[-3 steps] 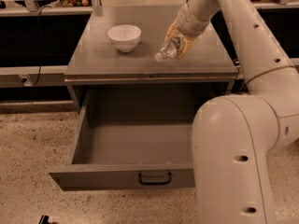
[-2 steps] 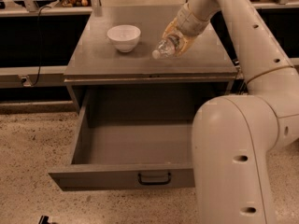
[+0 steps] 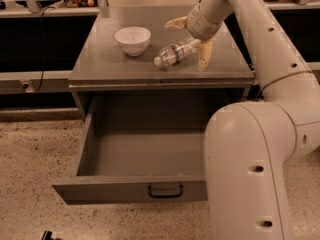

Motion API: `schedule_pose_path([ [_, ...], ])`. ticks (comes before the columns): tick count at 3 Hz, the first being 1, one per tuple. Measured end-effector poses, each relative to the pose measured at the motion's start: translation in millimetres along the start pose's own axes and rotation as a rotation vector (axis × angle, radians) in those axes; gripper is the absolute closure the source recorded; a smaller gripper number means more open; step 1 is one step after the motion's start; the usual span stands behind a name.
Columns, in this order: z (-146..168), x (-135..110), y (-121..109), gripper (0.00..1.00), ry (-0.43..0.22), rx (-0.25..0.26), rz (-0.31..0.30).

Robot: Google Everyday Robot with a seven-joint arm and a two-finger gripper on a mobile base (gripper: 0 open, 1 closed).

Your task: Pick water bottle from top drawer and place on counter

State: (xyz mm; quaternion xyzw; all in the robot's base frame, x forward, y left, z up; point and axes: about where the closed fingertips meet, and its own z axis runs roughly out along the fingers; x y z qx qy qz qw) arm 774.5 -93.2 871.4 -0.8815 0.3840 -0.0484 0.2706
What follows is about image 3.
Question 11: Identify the clear plastic water bottle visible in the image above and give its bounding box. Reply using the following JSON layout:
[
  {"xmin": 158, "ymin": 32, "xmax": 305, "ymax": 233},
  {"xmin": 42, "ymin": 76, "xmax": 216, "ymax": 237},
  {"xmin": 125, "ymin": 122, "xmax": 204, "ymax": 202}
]
[{"xmin": 154, "ymin": 37, "xmax": 201, "ymax": 67}]

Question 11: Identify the white ceramic bowl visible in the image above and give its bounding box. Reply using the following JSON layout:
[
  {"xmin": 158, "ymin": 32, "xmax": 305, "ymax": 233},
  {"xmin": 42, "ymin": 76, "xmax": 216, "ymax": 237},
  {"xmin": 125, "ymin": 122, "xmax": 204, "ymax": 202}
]
[{"xmin": 115, "ymin": 27, "xmax": 151, "ymax": 56}]

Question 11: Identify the small black floor object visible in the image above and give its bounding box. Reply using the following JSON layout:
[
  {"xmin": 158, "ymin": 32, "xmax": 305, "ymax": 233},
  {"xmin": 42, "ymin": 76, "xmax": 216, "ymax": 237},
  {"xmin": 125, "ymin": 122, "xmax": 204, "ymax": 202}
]
[{"xmin": 41, "ymin": 231, "xmax": 54, "ymax": 240}]

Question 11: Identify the black drawer handle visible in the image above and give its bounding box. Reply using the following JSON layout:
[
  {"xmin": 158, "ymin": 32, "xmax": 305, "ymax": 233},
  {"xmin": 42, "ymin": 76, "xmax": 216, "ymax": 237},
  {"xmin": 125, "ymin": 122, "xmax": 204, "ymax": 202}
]
[{"xmin": 147, "ymin": 185, "xmax": 184, "ymax": 199}]

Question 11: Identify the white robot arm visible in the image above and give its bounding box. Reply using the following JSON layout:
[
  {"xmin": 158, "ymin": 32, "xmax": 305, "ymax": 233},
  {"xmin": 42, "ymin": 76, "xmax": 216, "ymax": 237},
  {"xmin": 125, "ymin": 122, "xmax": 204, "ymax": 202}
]
[{"xmin": 168, "ymin": 0, "xmax": 320, "ymax": 240}]

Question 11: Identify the black cable left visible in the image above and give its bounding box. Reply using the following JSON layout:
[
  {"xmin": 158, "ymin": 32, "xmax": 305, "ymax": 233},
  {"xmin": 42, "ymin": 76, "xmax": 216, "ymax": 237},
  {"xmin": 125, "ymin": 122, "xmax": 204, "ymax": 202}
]
[{"xmin": 33, "ymin": 5, "xmax": 57, "ymax": 93}]

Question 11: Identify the grey open top drawer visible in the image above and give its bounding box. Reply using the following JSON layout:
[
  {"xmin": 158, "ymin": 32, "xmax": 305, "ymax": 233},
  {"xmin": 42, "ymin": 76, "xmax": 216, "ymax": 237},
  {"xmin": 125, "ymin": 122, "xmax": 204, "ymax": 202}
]
[{"xmin": 53, "ymin": 94, "xmax": 210, "ymax": 205}]

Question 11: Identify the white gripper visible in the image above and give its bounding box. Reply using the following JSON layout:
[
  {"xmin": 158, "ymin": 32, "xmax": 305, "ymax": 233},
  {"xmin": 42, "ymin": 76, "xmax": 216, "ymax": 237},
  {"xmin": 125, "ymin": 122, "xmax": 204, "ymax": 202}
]
[{"xmin": 164, "ymin": 5, "xmax": 221, "ymax": 71}]

